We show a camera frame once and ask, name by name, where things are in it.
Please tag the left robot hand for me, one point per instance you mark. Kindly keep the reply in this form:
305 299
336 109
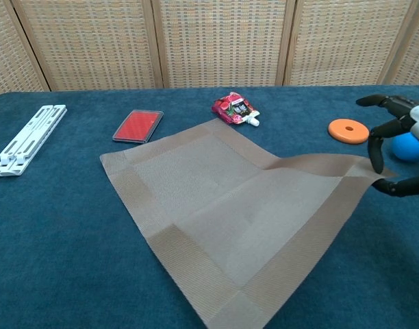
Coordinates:
418 116

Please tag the brown woven placemat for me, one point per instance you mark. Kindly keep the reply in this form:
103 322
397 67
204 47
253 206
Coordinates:
213 192

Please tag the white folding laptop stand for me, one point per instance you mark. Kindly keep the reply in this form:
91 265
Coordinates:
16 156

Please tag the red ink pad case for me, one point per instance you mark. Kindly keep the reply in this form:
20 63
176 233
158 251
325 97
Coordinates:
137 127

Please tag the blue felt table cover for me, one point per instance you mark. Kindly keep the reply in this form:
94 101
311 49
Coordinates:
59 240

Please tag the blue ball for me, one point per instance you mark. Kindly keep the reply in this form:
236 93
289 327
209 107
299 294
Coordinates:
406 150

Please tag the woven bamboo folding screen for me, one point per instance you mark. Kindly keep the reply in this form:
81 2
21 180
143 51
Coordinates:
213 41

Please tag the orange disc with hole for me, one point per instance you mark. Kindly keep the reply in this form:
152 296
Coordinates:
339 132

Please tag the red drink pouch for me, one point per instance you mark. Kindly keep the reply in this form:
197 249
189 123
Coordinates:
233 108

